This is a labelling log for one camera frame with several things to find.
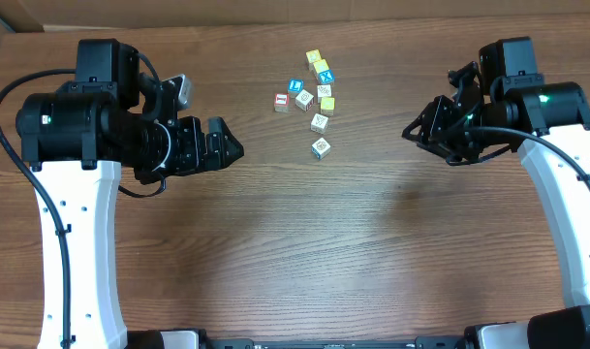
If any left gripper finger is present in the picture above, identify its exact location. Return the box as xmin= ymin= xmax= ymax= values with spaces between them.
xmin=206 ymin=116 xmax=244 ymax=155
xmin=204 ymin=147 xmax=243 ymax=170

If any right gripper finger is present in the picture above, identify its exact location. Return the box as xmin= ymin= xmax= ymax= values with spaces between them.
xmin=402 ymin=129 xmax=427 ymax=147
xmin=403 ymin=100 xmax=438 ymax=134

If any red I block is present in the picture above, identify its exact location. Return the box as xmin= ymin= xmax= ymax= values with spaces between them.
xmin=273 ymin=93 xmax=290 ymax=112

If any white block blue side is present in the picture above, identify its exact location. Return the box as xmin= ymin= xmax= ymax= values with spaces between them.
xmin=311 ymin=138 xmax=331 ymax=160

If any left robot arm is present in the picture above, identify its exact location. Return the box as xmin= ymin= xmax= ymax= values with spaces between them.
xmin=16 ymin=39 xmax=244 ymax=348

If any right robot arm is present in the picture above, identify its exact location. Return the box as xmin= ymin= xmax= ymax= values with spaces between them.
xmin=402 ymin=37 xmax=590 ymax=348

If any white block red side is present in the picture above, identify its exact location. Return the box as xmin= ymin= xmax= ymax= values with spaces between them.
xmin=295 ymin=89 xmax=314 ymax=111

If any yellow block lower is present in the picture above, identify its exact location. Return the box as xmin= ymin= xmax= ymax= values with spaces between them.
xmin=320 ymin=97 xmax=335 ymax=116

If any yellow block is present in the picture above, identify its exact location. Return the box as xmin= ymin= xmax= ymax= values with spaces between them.
xmin=320 ymin=97 xmax=335 ymax=116
xmin=313 ymin=59 xmax=329 ymax=78
xmin=305 ymin=49 xmax=322 ymax=70

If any blue L block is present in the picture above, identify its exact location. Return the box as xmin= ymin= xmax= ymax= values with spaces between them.
xmin=287 ymin=79 xmax=304 ymax=97

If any blue X block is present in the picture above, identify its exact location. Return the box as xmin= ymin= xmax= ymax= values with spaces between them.
xmin=318 ymin=70 xmax=335 ymax=84

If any yellow block far top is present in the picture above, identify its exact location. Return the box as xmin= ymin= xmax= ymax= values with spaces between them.
xmin=305 ymin=49 xmax=322 ymax=70

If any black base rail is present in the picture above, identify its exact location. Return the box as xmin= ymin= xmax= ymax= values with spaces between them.
xmin=127 ymin=328 xmax=480 ymax=349

